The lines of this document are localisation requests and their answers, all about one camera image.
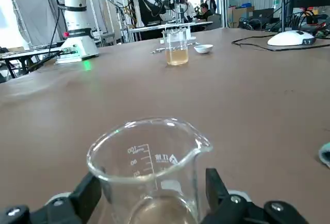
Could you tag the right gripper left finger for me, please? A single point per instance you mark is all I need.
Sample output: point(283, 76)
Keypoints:
point(82, 198)

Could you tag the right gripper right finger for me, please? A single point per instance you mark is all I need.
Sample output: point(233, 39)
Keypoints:
point(219, 198)

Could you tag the white test tube rack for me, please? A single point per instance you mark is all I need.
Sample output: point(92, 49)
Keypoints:
point(190, 33)

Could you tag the white desk lamp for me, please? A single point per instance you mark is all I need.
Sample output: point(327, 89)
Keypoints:
point(288, 38)

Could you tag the person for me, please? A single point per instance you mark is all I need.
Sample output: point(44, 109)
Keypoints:
point(210, 2)
point(190, 9)
point(206, 13)

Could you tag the small white dish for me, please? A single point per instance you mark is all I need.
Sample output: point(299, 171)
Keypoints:
point(203, 49)

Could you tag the glass beaker with amber liquid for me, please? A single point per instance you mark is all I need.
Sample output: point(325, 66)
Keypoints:
point(176, 56)

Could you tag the metal crucible tongs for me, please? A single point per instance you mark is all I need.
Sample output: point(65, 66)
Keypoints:
point(156, 51)

